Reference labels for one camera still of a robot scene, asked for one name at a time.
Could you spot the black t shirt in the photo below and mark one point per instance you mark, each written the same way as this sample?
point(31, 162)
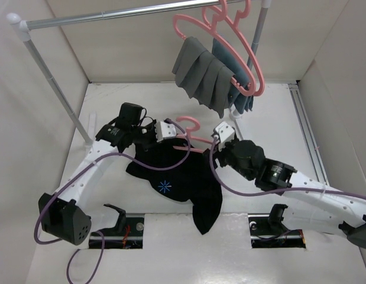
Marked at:
point(192, 181)

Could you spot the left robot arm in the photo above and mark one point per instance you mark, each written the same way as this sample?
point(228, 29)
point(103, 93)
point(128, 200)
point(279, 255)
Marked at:
point(62, 212)

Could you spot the grey t shirt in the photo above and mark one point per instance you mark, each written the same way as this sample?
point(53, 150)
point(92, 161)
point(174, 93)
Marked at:
point(203, 76)

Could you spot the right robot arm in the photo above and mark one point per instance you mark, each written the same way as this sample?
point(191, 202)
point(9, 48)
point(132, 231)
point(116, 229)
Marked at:
point(331, 211)

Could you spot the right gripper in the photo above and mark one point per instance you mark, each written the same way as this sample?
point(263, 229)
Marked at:
point(228, 145)

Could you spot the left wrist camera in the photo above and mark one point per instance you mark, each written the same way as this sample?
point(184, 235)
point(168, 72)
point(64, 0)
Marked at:
point(165, 131)

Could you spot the aluminium rail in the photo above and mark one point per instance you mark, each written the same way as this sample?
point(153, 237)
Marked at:
point(308, 135)

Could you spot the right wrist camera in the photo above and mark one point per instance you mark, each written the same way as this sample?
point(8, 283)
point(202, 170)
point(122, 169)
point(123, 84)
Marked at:
point(223, 133)

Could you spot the pink hanger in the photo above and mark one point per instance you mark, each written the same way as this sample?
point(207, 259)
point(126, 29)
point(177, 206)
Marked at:
point(214, 14)
point(190, 131)
point(211, 29)

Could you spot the blue t shirt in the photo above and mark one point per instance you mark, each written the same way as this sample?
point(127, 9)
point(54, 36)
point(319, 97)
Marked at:
point(241, 103)

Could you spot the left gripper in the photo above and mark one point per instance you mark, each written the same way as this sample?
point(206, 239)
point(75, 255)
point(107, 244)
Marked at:
point(152, 126)

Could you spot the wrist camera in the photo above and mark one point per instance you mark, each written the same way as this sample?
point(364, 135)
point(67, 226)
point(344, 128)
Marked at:
point(165, 131)
point(223, 133)

